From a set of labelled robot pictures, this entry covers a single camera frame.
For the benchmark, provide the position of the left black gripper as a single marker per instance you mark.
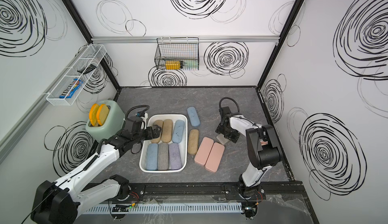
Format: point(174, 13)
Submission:
point(150, 134)

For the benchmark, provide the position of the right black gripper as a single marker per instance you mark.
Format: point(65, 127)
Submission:
point(234, 137)

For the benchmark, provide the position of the tan glasses case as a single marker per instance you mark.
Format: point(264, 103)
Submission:
point(167, 130)
point(193, 142)
point(158, 126)

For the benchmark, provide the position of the tan glasses case front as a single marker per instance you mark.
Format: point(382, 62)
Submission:
point(167, 130)

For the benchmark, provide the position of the blue glasses case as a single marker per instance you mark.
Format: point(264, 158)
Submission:
point(152, 157)
point(178, 131)
point(193, 116)

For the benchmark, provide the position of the grey fabric glasses case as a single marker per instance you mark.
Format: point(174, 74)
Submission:
point(163, 156)

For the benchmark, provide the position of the blue glasses case front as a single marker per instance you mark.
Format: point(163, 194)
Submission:
point(178, 131)

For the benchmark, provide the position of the pink glasses case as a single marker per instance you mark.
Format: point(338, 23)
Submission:
point(204, 151)
point(215, 157)

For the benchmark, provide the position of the purple glasses case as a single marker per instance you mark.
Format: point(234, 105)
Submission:
point(174, 156)

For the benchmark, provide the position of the grey marble glasses case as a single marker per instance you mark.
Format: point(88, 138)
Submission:
point(222, 140)

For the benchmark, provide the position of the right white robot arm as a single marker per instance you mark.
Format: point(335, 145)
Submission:
point(264, 151)

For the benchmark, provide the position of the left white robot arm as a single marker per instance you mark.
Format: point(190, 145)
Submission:
point(64, 200)

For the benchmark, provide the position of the white plastic storage tray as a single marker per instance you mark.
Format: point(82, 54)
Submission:
point(183, 145)

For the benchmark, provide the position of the mint green toaster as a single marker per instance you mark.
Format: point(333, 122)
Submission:
point(112, 125)

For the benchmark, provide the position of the right yellow toast slice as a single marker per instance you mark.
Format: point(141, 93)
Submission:
point(102, 114)

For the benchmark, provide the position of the yellow toast slice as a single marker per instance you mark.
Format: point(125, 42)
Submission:
point(102, 114)
point(93, 115)

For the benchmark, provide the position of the left yellow toast slice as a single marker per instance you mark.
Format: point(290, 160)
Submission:
point(93, 115)

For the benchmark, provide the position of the yellow box in basket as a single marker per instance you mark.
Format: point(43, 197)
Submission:
point(173, 65)

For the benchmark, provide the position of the green item in basket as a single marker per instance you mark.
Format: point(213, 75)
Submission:
point(189, 64)

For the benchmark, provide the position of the black remote control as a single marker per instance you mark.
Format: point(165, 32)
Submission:
point(88, 69)

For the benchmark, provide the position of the blue candy packet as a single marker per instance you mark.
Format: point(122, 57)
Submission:
point(71, 89)

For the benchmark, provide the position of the grey slotted cable duct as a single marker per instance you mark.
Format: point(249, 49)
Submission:
point(168, 208)

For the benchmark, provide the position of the black wire wall basket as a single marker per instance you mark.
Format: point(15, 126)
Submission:
point(176, 48)

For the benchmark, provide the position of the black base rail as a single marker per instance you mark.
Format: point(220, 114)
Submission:
point(221, 192)

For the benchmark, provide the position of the white wire wall shelf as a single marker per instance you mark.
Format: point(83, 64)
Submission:
point(92, 54)

